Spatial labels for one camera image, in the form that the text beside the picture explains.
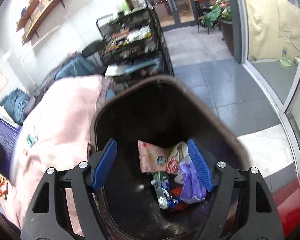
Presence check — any dark brown trash bin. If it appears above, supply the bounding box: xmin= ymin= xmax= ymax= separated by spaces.
xmin=90 ymin=75 xmax=250 ymax=239

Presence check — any white red plastic bag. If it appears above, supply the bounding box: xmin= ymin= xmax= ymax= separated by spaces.
xmin=166 ymin=141 xmax=189 ymax=175

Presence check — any blue silver foil wrapper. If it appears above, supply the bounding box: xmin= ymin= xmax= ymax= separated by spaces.
xmin=151 ymin=171 xmax=181 ymax=210

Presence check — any pink snack wrapper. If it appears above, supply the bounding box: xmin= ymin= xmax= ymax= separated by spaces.
xmin=138 ymin=140 xmax=168 ymax=173

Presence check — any pink spotted blanket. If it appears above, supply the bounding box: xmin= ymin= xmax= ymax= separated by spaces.
xmin=1 ymin=75 xmax=113 ymax=229

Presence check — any grey blue jacket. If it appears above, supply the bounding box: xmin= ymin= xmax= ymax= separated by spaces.
xmin=32 ymin=53 xmax=97 ymax=98

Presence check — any purple box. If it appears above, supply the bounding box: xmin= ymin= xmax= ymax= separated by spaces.
xmin=0 ymin=113 xmax=21 ymax=180

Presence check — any black office chair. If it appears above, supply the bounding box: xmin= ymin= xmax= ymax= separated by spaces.
xmin=81 ymin=40 xmax=106 ymax=67

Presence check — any blue clothes pile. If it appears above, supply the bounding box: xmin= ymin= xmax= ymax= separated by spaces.
xmin=0 ymin=88 xmax=30 ymax=126

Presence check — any plastic bottle outside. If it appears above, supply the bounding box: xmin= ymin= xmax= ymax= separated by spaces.
xmin=279 ymin=47 xmax=294 ymax=68

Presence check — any potted green plant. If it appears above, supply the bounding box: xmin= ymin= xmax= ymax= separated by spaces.
xmin=201 ymin=0 xmax=232 ymax=33

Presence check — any glass double door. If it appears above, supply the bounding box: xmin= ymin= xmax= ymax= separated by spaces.
xmin=149 ymin=0 xmax=198 ymax=31

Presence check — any black wire shelf rack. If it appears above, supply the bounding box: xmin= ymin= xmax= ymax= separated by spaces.
xmin=96 ymin=3 xmax=174 ymax=87

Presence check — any lower wooden wall shelf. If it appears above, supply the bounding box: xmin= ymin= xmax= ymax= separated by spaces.
xmin=21 ymin=0 xmax=65 ymax=45

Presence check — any wooden wall shelf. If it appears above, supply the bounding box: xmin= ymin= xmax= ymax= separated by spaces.
xmin=21 ymin=0 xmax=65 ymax=45
xmin=16 ymin=0 xmax=39 ymax=31

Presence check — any upper wooden wall shelf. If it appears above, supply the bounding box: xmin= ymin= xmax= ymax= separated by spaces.
xmin=16 ymin=0 xmax=39 ymax=31

